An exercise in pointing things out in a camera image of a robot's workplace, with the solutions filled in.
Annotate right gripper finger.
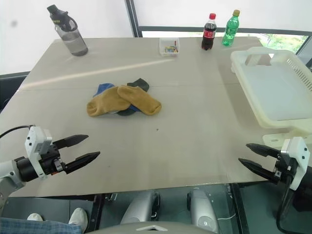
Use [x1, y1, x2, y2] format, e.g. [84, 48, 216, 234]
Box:
[238, 157, 279, 184]
[245, 143, 279, 159]

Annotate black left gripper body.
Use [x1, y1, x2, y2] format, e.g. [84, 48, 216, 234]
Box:
[40, 142, 68, 176]

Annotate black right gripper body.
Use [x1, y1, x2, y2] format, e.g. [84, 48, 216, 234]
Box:
[273, 154, 293, 185]

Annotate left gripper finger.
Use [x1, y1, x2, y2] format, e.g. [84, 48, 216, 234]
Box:
[62, 151, 101, 174]
[53, 134, 89, 150]

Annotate mustard yellow sock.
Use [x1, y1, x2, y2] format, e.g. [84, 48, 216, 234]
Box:
[86, 86, 132, 118]
[117, 85, 162, 116]

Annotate white plastic basket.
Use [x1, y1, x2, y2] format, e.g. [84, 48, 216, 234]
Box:
[230, 46, 312, 136]

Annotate small clear plastic box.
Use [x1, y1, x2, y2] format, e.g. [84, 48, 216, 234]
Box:
[159, 38, 180, 57]

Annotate white plastic flat piece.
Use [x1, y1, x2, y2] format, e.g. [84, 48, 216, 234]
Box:
[262, 132, 294, 150]

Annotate white shoe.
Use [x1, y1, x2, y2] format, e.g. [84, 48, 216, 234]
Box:
[68, 207, 89, 233]
[27, 213, 44, 222]

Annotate dark green sock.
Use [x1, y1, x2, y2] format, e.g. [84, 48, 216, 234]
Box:
[116, 108, 136, 117]
[126, 78, 151, 93]

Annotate blue sock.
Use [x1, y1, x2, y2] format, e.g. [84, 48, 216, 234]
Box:
[93, 83, 140, 113]

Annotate blue jeans leg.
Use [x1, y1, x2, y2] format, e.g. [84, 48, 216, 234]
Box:
[0, 217, 83, 234]

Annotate silver rounded robot housing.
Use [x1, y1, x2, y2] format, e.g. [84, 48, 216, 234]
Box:
[187, 188, 220, 234]
[120, 190, 161, 225]

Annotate dark ledge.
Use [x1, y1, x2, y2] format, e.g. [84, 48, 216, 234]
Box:
[0, 71, 30, 114]

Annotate grey robot torso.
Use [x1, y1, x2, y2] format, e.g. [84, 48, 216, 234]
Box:
[86, 221, 219, 234]

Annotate grey water bottle black lid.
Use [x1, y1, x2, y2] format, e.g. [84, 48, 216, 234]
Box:
[46, 4, 89, 57]

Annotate green soda bottle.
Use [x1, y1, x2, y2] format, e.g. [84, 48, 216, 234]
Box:
[221, 9, 241, 47]

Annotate cola bottle red cap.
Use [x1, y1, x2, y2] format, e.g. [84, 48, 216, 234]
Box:
[201, 13, 217, 51]

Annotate colourful small pins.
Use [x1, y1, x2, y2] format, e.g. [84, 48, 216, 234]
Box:
[163, 40, 179, 54]

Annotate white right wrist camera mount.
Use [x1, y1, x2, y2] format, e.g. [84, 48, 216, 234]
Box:
[280, 136, 311, 191]

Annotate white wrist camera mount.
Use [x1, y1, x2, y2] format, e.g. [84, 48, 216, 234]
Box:
[25, 126, 53, 179]
[280, 136, 311, 191]

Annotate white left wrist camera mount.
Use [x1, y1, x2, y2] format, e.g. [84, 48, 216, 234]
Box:
[25, 126, 53, 179]

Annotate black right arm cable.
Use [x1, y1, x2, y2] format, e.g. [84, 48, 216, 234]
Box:
[277, 170, 297, 234]

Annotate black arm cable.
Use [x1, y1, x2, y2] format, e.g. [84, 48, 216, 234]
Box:
[277, 170, 297, 234]
[0, 125, 35, 139]

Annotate black table frame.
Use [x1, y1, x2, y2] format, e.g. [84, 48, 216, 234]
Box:
[69, 182, 251, 234]

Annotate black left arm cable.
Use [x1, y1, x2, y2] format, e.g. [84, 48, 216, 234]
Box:
[0, 125, 35, 139]

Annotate thin white floor cable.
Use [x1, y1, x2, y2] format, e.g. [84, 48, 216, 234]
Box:
[216, 214, 235, 222]

